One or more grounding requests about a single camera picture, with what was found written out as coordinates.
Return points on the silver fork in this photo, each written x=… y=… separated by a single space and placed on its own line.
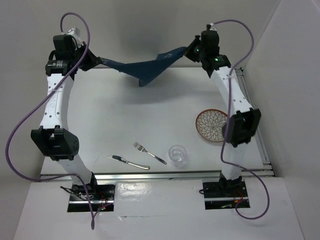
x=142 y=149

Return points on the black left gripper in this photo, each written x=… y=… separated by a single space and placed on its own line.
x=93 y=61

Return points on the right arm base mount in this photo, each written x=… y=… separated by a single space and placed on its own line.
x=216 y=199

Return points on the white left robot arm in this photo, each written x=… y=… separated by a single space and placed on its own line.
x=53 y=137

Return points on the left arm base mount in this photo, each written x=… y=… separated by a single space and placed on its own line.
x=101 y=201

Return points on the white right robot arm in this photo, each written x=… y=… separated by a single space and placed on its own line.
x=242 y=118

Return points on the silver table knife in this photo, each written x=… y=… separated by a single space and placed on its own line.
x=123 y=160

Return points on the blue fish placemat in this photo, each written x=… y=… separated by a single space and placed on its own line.
x=146 y=71

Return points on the front aluminium rail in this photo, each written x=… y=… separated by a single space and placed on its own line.
x=168 y=175

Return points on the clear drinking glass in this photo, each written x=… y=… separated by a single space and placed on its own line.
x=177 y=155

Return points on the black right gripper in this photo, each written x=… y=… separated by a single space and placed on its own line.
x=188 y=51

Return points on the patterned ceramic plate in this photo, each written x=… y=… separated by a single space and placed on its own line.
x=209 y=124

